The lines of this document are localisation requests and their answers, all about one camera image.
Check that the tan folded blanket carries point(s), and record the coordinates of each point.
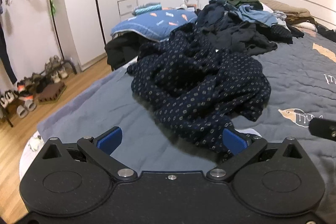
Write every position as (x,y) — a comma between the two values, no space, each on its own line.
(283,7)

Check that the grey white garment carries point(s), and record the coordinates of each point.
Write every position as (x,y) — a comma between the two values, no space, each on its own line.
(279,16)

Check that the hanging dark pants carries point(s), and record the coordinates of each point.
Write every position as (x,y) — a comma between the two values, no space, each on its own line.
(8,64)

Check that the blue printed quilt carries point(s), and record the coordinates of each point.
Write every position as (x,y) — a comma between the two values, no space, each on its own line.
(157,22)

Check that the navy garment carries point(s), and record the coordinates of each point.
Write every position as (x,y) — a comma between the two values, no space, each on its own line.
(212,15)

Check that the row of shoes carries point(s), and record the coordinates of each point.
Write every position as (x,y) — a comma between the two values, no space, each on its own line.
(26,98)

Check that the navy patterned sweater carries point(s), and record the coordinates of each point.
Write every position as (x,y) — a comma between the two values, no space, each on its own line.
(197,82)

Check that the teal striped cloth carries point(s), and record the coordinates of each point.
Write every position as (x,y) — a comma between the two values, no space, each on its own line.
(147,8)

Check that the white wardrobe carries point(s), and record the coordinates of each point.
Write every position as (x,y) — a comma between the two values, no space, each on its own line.
(78,3)

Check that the light blue garment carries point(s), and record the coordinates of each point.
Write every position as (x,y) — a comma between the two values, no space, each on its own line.
(252,15)

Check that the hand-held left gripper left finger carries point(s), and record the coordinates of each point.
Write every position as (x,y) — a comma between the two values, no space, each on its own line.
(110,138)

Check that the black crumpled garment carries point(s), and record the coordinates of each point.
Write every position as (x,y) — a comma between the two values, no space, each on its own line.
(244,37)

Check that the grey quilted bedspread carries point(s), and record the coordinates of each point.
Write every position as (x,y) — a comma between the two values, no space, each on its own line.
(288,82)

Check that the green hanging toy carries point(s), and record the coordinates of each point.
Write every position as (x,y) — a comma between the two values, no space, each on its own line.
(53,6)

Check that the black clothes rack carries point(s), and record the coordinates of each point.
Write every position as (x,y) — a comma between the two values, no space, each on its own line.
(60,48)

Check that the black rumpled cloth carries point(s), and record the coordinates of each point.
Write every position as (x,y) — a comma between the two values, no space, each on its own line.
(326,33)

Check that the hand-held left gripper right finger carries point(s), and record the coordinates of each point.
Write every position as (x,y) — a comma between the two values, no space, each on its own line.
(233,140)

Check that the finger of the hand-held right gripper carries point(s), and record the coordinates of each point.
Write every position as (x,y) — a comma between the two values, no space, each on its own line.
(323,128)

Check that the small black garment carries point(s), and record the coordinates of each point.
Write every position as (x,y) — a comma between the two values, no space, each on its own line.
(296,31)

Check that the black garment beside bed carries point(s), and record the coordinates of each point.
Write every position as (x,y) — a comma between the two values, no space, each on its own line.
(118,53)

